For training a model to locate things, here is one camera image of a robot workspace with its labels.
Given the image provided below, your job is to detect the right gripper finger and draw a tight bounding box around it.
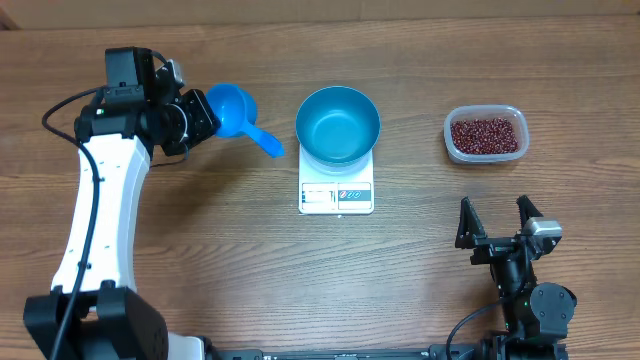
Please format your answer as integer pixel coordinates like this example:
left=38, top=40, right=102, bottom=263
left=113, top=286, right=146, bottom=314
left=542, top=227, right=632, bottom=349
left=455, top=197, right=487, bottom=249
left=516, top=195, right=543, bottom=228

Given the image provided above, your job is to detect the blue plastic measuring scoop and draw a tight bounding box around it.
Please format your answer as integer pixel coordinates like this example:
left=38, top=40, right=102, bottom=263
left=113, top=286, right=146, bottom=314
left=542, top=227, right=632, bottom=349
left=206, top=84, right=285, bottom=158

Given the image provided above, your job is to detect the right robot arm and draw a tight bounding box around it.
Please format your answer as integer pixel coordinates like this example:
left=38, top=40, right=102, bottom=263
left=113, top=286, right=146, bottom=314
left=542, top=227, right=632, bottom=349
left=445, top=195, right=577, bottom=360

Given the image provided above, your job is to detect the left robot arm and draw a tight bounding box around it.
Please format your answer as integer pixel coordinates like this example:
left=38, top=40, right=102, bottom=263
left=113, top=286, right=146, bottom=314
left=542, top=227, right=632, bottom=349
left=23, top=47, right=220, bottom=359

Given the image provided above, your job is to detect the blue metal bowl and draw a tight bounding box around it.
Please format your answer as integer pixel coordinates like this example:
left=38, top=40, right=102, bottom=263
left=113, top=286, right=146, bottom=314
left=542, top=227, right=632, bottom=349
left=295, top=86, right=381, bottom=167

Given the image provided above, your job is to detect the white digital kitchen scale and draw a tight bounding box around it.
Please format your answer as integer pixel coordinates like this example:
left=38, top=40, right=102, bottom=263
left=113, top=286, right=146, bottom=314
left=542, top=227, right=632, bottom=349
left=298, top=147, right=375, bottom=216

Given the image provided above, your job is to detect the clear plastic food container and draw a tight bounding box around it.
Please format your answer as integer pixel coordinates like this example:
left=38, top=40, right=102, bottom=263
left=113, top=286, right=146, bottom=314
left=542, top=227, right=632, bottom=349
left=444, top=105, right=530, bottom=165

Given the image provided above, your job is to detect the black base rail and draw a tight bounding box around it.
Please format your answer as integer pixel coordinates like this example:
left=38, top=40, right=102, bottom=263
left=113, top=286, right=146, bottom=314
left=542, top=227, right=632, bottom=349
left=209, top=343, right=484, bottom=360

